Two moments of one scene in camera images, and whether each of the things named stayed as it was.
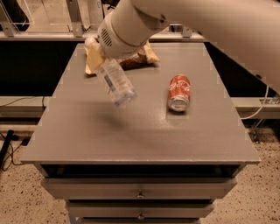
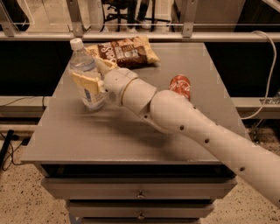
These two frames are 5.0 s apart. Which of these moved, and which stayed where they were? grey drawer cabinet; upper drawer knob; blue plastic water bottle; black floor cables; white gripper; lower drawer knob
Moved: blue plastic water bottle; white gripper
Stayed: grey drawer cabinet; lower drawer knob; upper drawer knob; black floor cables
